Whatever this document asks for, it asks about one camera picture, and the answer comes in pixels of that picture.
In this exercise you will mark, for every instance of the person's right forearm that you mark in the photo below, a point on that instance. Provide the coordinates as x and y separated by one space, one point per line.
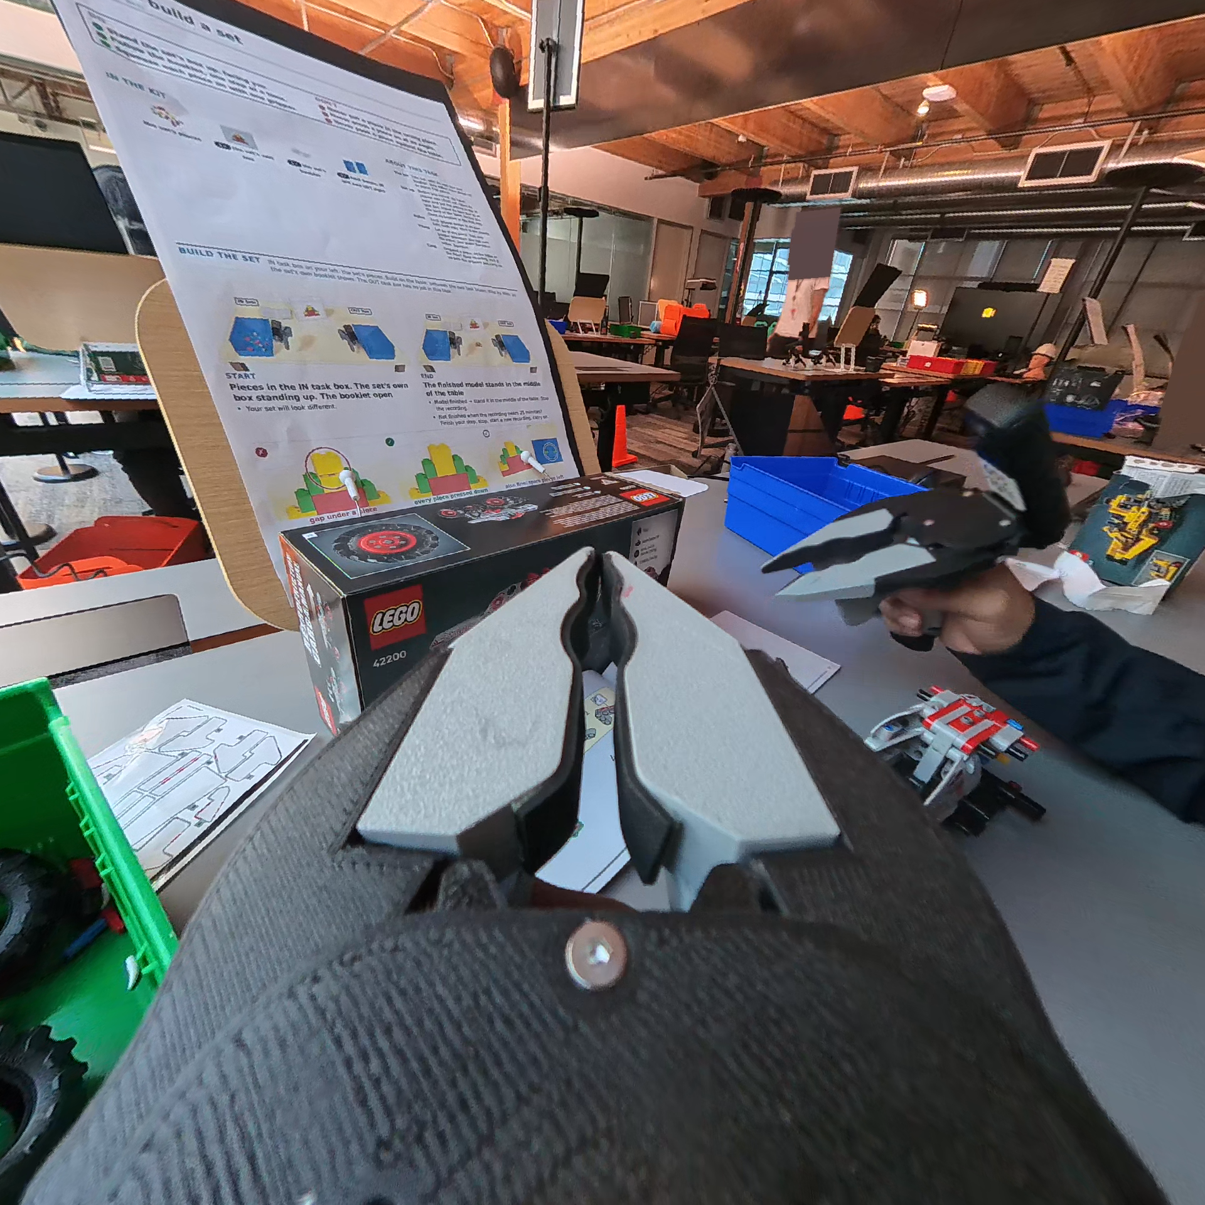
1110 696

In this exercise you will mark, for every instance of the open instruction booklet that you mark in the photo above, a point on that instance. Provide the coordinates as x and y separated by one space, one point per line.
588 819

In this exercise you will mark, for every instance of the white sticker sheet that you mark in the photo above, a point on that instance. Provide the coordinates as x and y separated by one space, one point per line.
198 781

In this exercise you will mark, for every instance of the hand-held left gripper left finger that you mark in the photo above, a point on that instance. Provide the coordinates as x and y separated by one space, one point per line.
479 735

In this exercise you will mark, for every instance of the small blue lego pin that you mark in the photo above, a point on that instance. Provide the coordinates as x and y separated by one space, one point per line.
86 941

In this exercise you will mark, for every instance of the person's right hand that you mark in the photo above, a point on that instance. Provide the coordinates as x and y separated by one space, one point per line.
978 611

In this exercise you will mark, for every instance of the clear display case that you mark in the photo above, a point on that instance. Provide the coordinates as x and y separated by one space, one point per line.
115 367

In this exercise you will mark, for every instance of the crumpled white paper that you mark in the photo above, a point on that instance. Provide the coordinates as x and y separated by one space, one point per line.
1081 578

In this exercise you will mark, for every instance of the black office chair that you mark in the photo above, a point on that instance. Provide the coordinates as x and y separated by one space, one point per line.
694 350

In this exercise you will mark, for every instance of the orange traffic cone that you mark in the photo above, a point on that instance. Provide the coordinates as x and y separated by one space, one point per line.
622 442

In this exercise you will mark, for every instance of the orange plastic bin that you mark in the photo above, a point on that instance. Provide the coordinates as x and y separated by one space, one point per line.
122 551

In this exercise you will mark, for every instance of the wooden poster board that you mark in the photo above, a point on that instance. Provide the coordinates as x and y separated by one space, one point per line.
198 471

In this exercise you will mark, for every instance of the white paper card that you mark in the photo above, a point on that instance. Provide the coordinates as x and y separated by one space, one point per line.
664 482

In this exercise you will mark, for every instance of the small red lego piece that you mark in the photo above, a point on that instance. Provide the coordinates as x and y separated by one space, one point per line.
86 875

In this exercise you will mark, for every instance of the red plastic bin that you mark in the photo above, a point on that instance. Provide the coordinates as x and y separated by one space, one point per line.
951 365

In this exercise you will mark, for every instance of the grey flat panel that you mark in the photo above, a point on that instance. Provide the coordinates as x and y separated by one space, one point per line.
89 636

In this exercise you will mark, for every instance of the small blue bin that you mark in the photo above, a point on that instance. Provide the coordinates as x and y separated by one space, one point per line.
1081 421

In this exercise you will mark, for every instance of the black lego set box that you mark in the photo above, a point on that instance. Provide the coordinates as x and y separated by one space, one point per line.
489 555

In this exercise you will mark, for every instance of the black floor lamp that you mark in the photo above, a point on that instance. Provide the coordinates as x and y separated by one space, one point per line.
555 52

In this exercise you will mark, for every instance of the yellow vehicle lego box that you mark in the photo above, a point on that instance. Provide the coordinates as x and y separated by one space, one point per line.
1139 527

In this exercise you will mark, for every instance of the black rubber tyre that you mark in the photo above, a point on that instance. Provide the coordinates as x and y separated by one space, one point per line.
23 918
37 1096

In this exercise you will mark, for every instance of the blue plastic bin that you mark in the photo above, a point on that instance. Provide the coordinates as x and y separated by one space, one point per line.
800 504

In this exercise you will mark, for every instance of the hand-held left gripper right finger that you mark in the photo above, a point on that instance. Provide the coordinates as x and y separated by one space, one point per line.
716 753

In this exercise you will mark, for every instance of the large black screen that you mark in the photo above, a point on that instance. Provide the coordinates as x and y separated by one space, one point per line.
52 192

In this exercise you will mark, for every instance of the green plastic bin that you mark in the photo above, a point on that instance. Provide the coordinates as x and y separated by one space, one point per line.
56 753

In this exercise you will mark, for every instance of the black computer monitor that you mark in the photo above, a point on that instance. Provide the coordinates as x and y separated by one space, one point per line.
993 324

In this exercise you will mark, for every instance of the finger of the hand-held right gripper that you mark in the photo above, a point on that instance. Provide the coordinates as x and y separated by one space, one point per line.
838 541
861 570

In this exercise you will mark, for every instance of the printed instruction poster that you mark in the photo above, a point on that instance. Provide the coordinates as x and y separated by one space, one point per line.
328 283

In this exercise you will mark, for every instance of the grey red lego model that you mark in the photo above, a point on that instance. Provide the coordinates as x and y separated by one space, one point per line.
951 739

